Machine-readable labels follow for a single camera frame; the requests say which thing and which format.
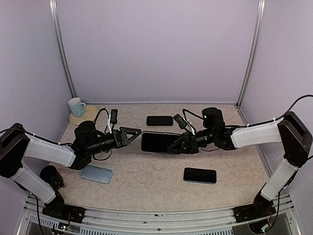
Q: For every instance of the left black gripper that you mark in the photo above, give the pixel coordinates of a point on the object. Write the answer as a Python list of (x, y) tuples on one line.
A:
[(120, 137)]

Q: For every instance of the black cylinder cup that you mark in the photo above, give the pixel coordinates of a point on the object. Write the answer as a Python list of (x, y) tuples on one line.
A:
[(52, 176)]

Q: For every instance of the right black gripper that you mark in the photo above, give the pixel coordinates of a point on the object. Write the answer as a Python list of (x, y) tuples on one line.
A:
[(189, 143)]

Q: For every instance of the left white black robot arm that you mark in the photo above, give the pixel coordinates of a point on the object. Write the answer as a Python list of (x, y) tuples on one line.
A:
[(16, 144)]

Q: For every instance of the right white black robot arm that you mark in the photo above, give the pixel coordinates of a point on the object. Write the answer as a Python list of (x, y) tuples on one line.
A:
[(288, 130)]

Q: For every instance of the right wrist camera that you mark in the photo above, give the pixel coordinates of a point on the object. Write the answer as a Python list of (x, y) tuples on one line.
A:
[(184, 124)]

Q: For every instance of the right aluminium frame post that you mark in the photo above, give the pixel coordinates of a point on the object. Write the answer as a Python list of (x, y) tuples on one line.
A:
[(252, 53)]

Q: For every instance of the left aluminium frame post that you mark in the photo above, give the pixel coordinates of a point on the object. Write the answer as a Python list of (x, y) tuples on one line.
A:
[(61, 48)]

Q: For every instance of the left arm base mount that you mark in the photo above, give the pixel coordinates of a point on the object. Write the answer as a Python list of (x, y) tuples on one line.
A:
[(58, 209)]

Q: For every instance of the light blue phone case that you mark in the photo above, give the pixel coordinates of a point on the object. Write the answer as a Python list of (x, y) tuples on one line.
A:
[(96, 174)]

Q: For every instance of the light blue mug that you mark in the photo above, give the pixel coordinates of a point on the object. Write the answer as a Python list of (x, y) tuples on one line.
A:
[(77, 107)]

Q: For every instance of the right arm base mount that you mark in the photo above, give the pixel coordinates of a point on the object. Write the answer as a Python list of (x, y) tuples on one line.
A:
[(261, 207)]

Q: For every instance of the aluminium frame post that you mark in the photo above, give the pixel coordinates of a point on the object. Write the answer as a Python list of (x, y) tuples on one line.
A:
[(252, 53), (61, 48)]

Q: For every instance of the front aluminium rail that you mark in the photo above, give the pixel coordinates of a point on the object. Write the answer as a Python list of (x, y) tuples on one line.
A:
[(219, 221)]

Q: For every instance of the beige round plate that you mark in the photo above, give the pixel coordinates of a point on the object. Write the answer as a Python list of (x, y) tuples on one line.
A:
[(89, 115)]

